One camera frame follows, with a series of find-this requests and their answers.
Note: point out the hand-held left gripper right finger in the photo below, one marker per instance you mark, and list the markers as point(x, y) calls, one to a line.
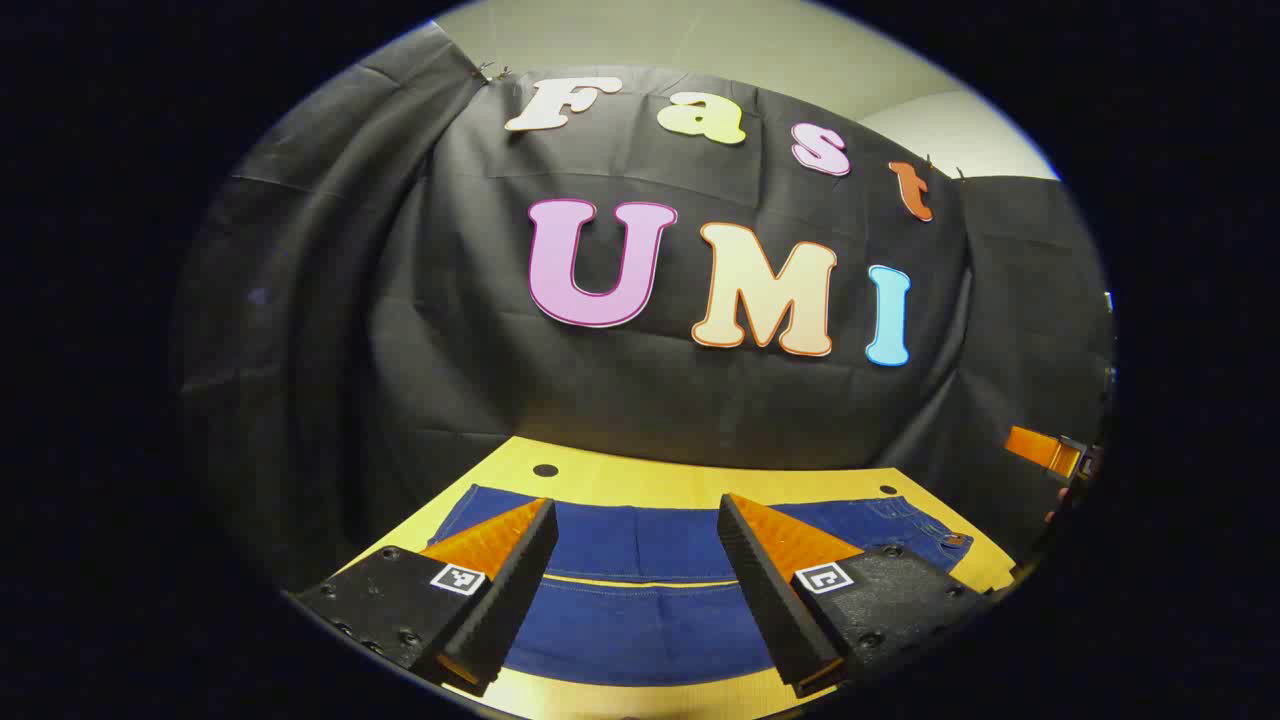
point(765, 600)

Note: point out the blue jeans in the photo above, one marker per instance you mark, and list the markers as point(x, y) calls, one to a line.
point(640, 620)

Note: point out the black backdrop cloth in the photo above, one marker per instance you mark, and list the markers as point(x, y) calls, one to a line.
point(450, 330)

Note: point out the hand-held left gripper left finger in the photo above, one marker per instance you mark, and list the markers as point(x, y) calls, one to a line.
point(510, 590)

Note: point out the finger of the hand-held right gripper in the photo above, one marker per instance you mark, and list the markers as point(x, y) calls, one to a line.
point(1035, 447)

